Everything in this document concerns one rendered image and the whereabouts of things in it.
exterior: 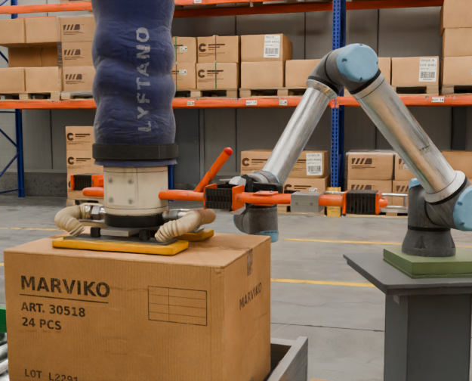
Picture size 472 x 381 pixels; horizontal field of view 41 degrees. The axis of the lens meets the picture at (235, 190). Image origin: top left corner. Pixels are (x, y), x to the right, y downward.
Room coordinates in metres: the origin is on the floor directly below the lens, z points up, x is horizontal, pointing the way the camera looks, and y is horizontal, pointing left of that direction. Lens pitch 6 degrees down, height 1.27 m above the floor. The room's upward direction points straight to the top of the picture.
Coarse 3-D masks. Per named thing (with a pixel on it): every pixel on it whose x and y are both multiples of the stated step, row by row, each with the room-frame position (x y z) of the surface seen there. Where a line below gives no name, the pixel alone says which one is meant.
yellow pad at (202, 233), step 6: (102, 228) 1.79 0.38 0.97; (204, 228) 1.78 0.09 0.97; (150, 234) 1.73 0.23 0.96; (186, 234) 1.70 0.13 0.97; (192, 234) 1.70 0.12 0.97; (198, 234) 1.69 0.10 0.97; (204, 234) 1.71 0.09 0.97; (210, 234) 1.75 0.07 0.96; (192, 240) 1.70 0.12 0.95; (198, 240) 1.69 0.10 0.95
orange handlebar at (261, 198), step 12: (84, 192) 1.71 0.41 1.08; (96, 192) 1.70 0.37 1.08; (168, 192) 1.64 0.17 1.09; (180, 192) 1.63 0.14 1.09; (192, 192) 1.62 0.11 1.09; (264, 192) 1.59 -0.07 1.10; (276, 192) 1.59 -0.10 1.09; (264, 204) 1.55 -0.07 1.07; (288, 204) 1.54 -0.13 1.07; (324, 204) 1.51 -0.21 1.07; (336, 204) 1.50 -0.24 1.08; (384, 204) 1.48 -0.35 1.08
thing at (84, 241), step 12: (96, 228) 1.62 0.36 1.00; (60, 240) 1.61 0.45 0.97; (72, 240) 1.60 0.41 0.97; (84, 240) 1.60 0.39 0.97; (96, 240) 1.59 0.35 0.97; (108, 240) 1.58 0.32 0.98; (120, 240) 1.57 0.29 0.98; (132, 240) 1.57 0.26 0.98; (144, 240) 1.57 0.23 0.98; (156, 240) 1.57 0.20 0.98; (180, 240) 1.60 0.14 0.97; (144, 252) 1.53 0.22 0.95; (156, 252) 1.52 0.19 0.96; (168, 252) 1.51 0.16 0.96
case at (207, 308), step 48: (48, 240) 1.72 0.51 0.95; (240, 240) 1.71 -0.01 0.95; (48, 288) 1.56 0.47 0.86; (96, 288) 1.51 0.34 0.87; (144, 288) 1.47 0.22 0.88; (192, 288) 1.43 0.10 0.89; (240, 288) 1.52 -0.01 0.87; (48, 336) 1.56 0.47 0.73; (96, 336) 1.51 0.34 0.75; (144, 336) 1.47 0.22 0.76; (192, 336) 1.43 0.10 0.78; (240, 336) 1.52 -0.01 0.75
